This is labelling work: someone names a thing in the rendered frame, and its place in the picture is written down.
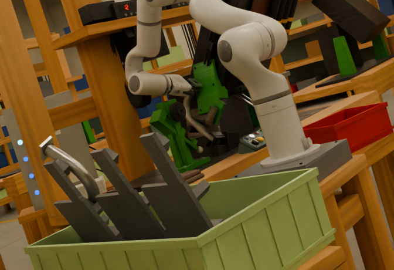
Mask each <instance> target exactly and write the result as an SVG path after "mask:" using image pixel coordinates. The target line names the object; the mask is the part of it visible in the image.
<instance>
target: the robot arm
mask: <svg viewBox="0 0 394 270"><path fill-rule="evenodd" d="M180 2H189V12H190V14H191V16H192V17H193V18H194V20H196V21H197V22H198V23H199V24H201V25H202V26H204V27H205V28H206V29H208V30H210V31H212V32H214V33H217V34H220V35H221V36H220V38H219V40H218V56H219V59H220V61H221V63H222V65H223V66H224V67H225V68H226V69H227V70H228V71H229V72H230V73H232V74H233V75H234V76H236V77H237V78H238V79H239V80H240V81H241V82H243V83H244V85H245V86H246V87H247V89H248V91H249V93H250V97H251V99H252V102H253V106H254V109H255V111H256V115H257V118H258V121H259V124H260V127H261V131H262V133H263V137H264V140H265V142H266V146H267V149H268V151H269V155H270V157H268V158H266V159H264V160H263V161H262V162H261V163H260V165H261V167H274V166H279V165H282V164H286V163H290V162H293V161H296V160H299V159H302V158H304V157H307V156H310V155H312V154H314V153H316V152H318V151H319V150H320V149H321V146H320V144H313V142H312V140H311V139H310V138H309V137H308V138H306V137H305V134H304V130H303V127H302V125H301V122H300V118H299V115H298V112H297V109H296V106H295V103H294V99H293V96H292V94H291V90H290V87H289V85H288V82H287V79H286V78H285V77H284V76H283V75H282V74H280V73H276V72H272V71H270V70H268V69H266V68H265V67H264V66H263V65H262V64H261V63H260V62H261V61H263V60H267V59H270V58H273V57H275V56H277V55H279V54H280V53H281V52H282V51H283V50H284V48H285V47H286V44H287V33H286V30H285V28H284V27H283V26H282V24H281V23H279V22H278V21H276V20H275V19H273V18H270V17H268V16H265V15H262V14H259V13H255V12H251V11H247V10H244V9H240V8H236V7H234V6H230V5H228V4H226V3H225V2H223V1H222V0H137V45H136V47H134V48H133V49H131V50H130V51H129V53H128V54H127V56H126V59H125V78H126V81H127V82H128V88H129V90H130V92H131V93H132V94H134V95H152V96H166V95H174V96H188V95H189V96H194V93H197V92H198V91H199V88H200V87H195V86H191V82H190V81H188V80H185V79H184V78H183V77H182V76H180V75H162V74H154V73H148V72H146V71H144V70H143V68H142V63H143V58H144V57H147V58H153V57H155V56H156V55H157V54H159V51H160V47H161V21H162V6H167V5H172V4H177V3H180Z"/></svg>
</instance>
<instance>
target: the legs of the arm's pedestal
mask: <svg viewBox="0 0 394 270"><path fill-rule="evenodd" d="M341 190H342V191H336V192H333V193H332V194H331V195H329V196H328V197H327V198H326V199H324V204H325V207H326V210H327V213H328V217H329V219H330V223H331V227H332V228H335V229H336V232H335V233H334V237H335V240H333V241H332V242H331V243H330V244H328V245H327V246H341V247H342V249H343V252H344V255H345V259H346V262H347V265H348V269H349V270H356V267H355V263H354V260H353V257H352V254H351V250H350V247H349V243H348V240H347V236H346V232H347V231H348V230H349V229H350V228H351V227H353V229H354V233H355V237H356V240H357V243H358V247H359V250H360V253H361V257H362V260H363V263H364V267H365V270H394V260H393V256H392V253H391V250H390V246H389V243H388V239H387V236H386V232H385V229H384V226H383V222H382V219H381V215H380V212H379V208H378V205H377V202H376V198H375V195H374V192H373V188H372V184H371V181H370V178H369V174H368V171H367V168H366V167H365V168H364V169H363V170H361V171H360V172H359V173H358V174H356V175H355V176H353V177H352V178H351V179H350V180H348V181H347V182H346V183H345V184H343V185H342V186H341Z"/></svg>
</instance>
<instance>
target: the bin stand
mask: <svg viewBox="0 0 394 270"><path fill-rule="evenodd" d="M358 154H365V157H366V160H367V163H368V166H366V168H367V171H368V174H369V178H370V181H371V184H372V188H373V192H374V195H375V198H376V202H377V205H378V208H379V212H380V215H381V219H382V222H383V226H384V229H385V232H386V236H387V239H388V243H389V246H390V250H391V253H392V256H393V260H394V252H393V248H392V244H391V242H390V238H389V234H388V230H387V228H386V224H385V220H384V218H383V214H382V210H381V206H380V204H379V200H378V196H377V194H376V190H375V186H374V184H373V180H372V176H371V172H370V170H369V167H370V166H372V165H373V164H375V163H376V162H377V161H379V160H380V159H382V158H383V157H384V156H386V159H387V162H388V166H389V169H390V173H391V176H392V180H393V183H394V130H393V133H391V134H389V135H387V136H385V137H383V138H381V139H379V140H377V141H375V142H373V143H371V144H369V145H367V146H365V147H363V148H361V149H359V150H357V151H355V152H353V153H352V156H354V155H358Z"/></svg>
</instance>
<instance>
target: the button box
mask: <svg viewBox="0 0 394 270"><path fill-rule="evenodd" d="M260 130H261V129H260ZM260 130H258V131H256V132H258V133H260V134H255V133H252V135H254V137H250V136H249V135H248V136H246V137H248V138H249V139H248V140H246V139H244V138H242V139H240V142H239V147H238V151H237V152H238V153H239V154H245V153H251V152H255V151H258V150H260V149H262V148H264V147H266V142H265V140H264V141H259V143H258V144H253V143H252V140H253V139H256V140H257V138H258V137H263V133H262V132H261V131H260Z"/></svg>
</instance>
